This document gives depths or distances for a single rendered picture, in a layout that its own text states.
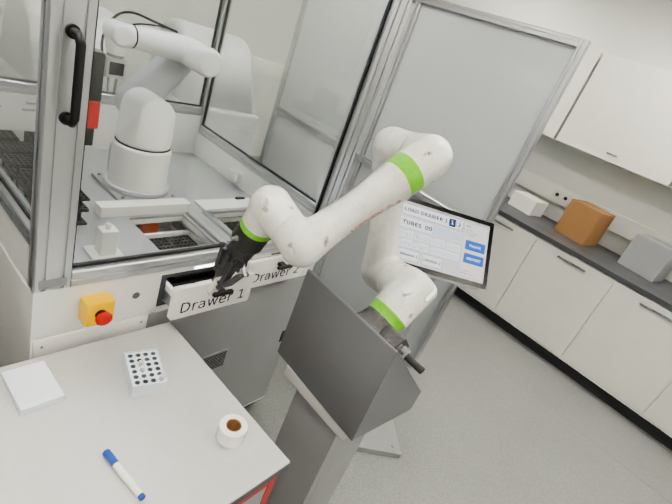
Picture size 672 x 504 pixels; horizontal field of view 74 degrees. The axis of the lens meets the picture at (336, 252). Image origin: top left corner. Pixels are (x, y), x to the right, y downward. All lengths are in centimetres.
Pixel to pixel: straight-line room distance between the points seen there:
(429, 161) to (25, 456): 110
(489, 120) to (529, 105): 21
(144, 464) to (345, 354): 54
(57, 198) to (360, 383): 84
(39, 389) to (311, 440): 77
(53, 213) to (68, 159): 13
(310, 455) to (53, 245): 96
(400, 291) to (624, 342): 271
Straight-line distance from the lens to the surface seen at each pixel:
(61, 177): 111
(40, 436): 119
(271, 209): 108
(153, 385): 124
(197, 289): 137
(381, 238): 140
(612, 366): 390
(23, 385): 127
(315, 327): 130
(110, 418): 121
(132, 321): 144
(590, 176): 448
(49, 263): 121
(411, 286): 132
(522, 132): 256
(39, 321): 131
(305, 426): 152
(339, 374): 127
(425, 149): 119
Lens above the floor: 169
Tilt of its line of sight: 25 degrees down
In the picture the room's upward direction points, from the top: 21 degrees clockwise
